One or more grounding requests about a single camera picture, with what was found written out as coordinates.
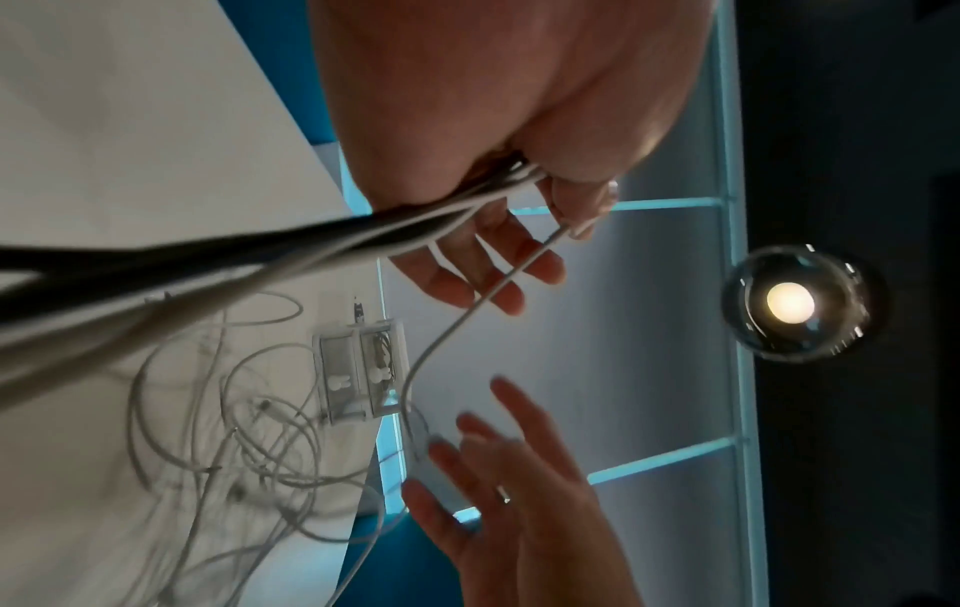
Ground person's left hand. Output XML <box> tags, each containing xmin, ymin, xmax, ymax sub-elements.
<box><xmin>306</xmin><ymin>0</ymin><xmax>719</xmax><ymax>317</ymax></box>

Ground person's right hand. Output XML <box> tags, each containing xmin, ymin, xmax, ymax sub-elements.
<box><xmin>400</xmin><ymin>372</ymin><xmax>648</xmax><ymax>607</ymax></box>

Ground white mini drawer box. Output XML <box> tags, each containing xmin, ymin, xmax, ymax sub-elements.
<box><xmin>310</xmin><ymin>318</ymin><xmax>411</xmax><ymax>426</ymax></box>

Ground black USB cable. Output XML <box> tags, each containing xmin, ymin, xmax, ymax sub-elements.
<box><xmin>0</xmin><ymin>159</ymin><xmax>527</xmax><ymax>286</ymax></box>
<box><xmin>0</xmin><ymin>171</ymin><xmax>527</xmax><ymax>333</ymax></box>

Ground glass globe pendant lamp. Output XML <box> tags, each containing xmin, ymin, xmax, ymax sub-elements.
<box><xmin>720</xmin><ymin>244</ymin><xmax>892</xmax><ymax>364</ymax></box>

